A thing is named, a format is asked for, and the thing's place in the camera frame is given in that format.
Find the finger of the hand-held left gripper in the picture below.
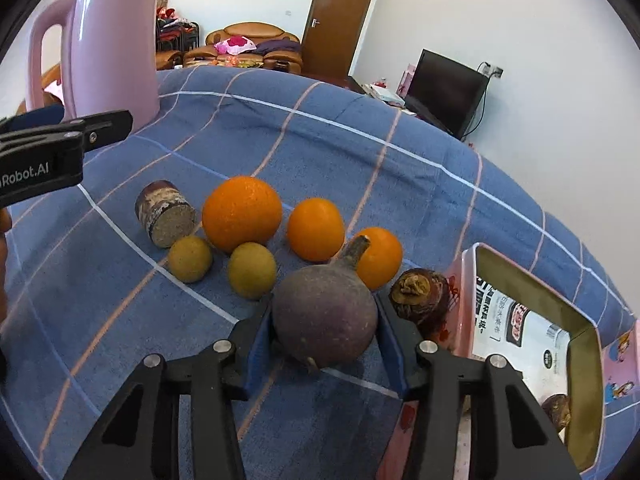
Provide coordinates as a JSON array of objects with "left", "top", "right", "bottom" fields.
[{"left": 0, "top": 110, "right": 133, "bottom": 153}]

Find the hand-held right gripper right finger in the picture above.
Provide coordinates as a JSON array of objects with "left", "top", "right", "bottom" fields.
[{"left": 375, "top": 292, "right": 583, "bottom": 480}]

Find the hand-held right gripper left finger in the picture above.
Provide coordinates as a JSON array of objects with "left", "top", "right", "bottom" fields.
[{"left": 62, "top": 305, "right": 275, "bottom": 480}]

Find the dark brown water chestnut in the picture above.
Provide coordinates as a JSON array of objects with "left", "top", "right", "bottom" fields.
[
  {"left": 542, "top": 394, "right": 572, "bottom": 433},
  {"left": 389, "top": 269, "right": 451, "bottom": 338}
]

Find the purple round fruit with stem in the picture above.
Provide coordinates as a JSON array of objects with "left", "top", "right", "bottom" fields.
[{"left": 271, "top": 235, "right": 379, "bottom": 372}]

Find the yellow-green kiwi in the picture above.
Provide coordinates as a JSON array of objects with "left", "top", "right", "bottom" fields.
[
  {"left": 167, "top": 236, "right": 213, "bottom": 283},
  {"left": 228, "top": 242, "right": 278, "bottom": 301}
]

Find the cut brown taro piece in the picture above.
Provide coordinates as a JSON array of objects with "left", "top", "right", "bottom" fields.
[{"left": 135, "top": 180, "right": 197, "bottom": 249}]

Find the pink tin box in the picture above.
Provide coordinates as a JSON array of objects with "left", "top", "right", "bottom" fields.
[{"left": 397, "top": 242, "right": 640, "bottom": 480}]

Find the pink electric kettle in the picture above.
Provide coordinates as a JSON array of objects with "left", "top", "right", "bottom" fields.
[{"left": 25, "top": 0, "right": 163, "bottom": 131}]

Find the small orange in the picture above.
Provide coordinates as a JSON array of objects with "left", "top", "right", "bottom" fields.
[{"left": 352, "top": 227, "right": 404, "bottom": 291}]

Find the stack of chairs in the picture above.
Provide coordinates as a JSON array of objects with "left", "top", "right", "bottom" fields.
[{"left": 156, "top": 7, "right": 201, "bottom": 53}]

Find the medium orange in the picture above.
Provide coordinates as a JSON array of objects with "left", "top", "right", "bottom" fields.
[{"left": 286, "top": 198, "right": 346, "bottom": 262}]

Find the large orange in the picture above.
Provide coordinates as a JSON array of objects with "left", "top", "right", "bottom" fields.
[{"left": 201, "top": 176, "right": 284, "bottom": 255}]

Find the coffee table with snacks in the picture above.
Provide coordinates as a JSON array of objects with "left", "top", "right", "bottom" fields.
[{"left": 210, "top": 56, "right": 263, "bottom": 68}]

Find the pink floral cushion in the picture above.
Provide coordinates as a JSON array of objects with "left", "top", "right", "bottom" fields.
[{"left": 215, "top": 36, "right": 257, "bottom": 55}]

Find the orange leather sofa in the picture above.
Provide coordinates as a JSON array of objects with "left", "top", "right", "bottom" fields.
[{"left": 206, "top": 22, "right": 303, "bottom": 72}]

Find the purple cloth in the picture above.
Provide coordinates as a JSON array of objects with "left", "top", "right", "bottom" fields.
[{"left": 255, "top": 39, "right": 301, "bottom": 55}]

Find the blue plaid tablecloth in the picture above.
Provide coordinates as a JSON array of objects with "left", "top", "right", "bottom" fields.
[{"left": 0, "top": 65, "right": 640, "bottom": 480}]

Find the brown wooden door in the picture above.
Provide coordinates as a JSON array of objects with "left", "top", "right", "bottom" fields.
[{"left": 301, "top": 0, "right": 378, "bottom": 78}]

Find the white television stand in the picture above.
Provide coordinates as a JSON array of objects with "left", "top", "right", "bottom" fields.
[{"left": 350, "top": 76, "right": 416, "bottom": 116}]

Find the black television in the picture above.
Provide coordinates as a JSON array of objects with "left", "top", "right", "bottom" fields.
[{"left": 404, "top": 49, "right": 488, "bottom": 140}]

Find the black television cable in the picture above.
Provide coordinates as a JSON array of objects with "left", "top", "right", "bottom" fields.
[{"left": 462, "top": 67, "right": 493, "bottom": 138}]

